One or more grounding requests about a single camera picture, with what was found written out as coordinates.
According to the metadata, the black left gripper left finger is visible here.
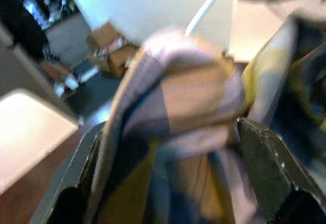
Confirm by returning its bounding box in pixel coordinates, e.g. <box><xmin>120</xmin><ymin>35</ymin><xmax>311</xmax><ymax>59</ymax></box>
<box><xmin>32</xmin><ymin>131</ymin><xmax>102</xmax><ymax>224</ymax></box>

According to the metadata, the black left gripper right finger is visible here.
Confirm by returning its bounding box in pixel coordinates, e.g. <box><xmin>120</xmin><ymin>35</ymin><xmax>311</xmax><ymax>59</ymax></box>
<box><xmin>236</xmin><ymin>118</ymin><xmax>326</xmax><ymax>224</ymax></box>

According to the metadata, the yellow plaid shirt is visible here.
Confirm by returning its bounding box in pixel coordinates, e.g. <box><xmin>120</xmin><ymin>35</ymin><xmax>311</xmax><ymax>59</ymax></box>
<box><xmin>84</xmin><ymin>14</ymin><xmax>326</xmax><ymax>224</ymax></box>

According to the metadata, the white wire hanger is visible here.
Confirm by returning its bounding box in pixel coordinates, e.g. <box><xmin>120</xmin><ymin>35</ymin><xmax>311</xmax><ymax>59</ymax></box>
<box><xmin>184</xmin><ymin>0</ymin><xmax>230</xmax><ymax>38</ymax></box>

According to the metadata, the dark brown wooden table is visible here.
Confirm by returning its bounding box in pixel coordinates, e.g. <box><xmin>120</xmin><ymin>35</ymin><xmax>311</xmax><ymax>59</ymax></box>
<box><xmin>0</xmin><ymin>89</ymin><xmax>82</xmax><ymax>224</ymax></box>

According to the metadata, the dark blue rug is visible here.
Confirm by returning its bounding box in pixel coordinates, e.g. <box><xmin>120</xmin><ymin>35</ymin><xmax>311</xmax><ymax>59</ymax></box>
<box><xmin>63</xmin><ymin>63</ymin><xmax>120</xmax><ymax>119</ymax></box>

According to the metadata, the large brown cardboard box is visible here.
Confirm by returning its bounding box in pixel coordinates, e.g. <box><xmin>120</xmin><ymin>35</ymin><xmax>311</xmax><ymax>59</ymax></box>
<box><xmin>86</xmin><ymin>22</ymin><xmax>138</xmax><ymax>78</ymax></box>

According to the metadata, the person with bare legs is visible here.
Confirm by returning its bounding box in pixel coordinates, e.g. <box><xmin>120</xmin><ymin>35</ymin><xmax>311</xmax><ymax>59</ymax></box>
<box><xmin>0</xmin><ymin>0</ymin><xmax>79</xmax><ymax>97</ymax></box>

